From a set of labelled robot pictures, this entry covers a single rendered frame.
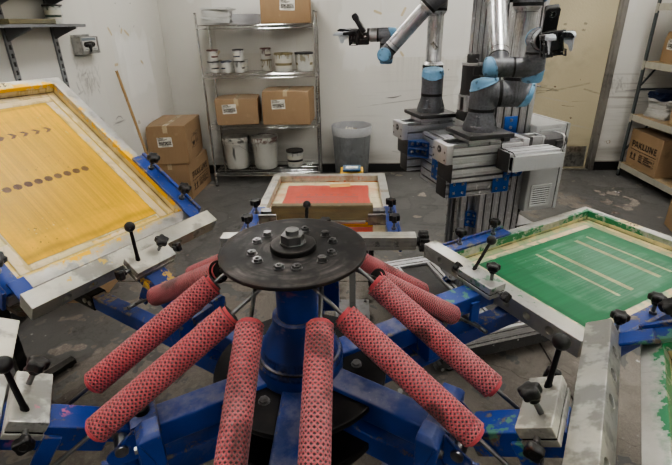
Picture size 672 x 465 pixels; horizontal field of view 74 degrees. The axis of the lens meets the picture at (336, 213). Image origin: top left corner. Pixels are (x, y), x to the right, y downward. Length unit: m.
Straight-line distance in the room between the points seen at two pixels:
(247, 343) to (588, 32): 5.55
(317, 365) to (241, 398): 0.13
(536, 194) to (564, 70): 3.45
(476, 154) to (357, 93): 3.36
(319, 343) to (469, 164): 1.51
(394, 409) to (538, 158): 1.49
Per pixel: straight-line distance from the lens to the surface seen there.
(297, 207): 1.78
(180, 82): 5.71
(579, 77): 6.01
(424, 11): 2.54
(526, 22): 2.12
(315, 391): 0.75
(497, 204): 2.55
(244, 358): 0.78
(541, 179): 2.60
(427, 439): 0.90
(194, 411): 1.01
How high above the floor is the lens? 1.73
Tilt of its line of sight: 23 degrees down
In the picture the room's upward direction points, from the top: 1 degrees counter-clockwise
